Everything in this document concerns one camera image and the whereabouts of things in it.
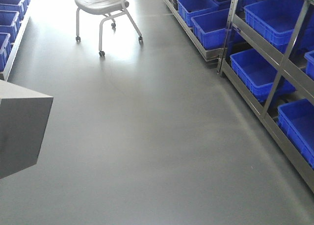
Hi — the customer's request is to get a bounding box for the gray square base block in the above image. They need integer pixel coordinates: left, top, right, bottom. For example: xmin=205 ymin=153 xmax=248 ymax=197
xmin=0 ymin=80 xmax=53 ymax=178

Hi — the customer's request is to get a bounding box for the blue bin on shelf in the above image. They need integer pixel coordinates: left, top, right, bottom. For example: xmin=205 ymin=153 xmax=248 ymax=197
xmin=277 ymin=99 xmax=314 ymax=168
xmin=177 ymin=0 xmax=219 ymax=27
xmin=191 ymin=9 xmax=229 ymax=50
xmin=230 ymin=48 xmax=296 ymax=103
xmin=244 ymin=0 xmax=304 ymax=53

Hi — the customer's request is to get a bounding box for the gray wheeled chair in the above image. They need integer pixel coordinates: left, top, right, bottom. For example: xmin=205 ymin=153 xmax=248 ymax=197
xmin=75 ymin=0 xmax=143 ymax=57

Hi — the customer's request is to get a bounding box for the steel shelving rack right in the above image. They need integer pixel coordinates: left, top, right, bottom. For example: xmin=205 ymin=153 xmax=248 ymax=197
xmin=164 ymin=0 xmax=314 ymax=190

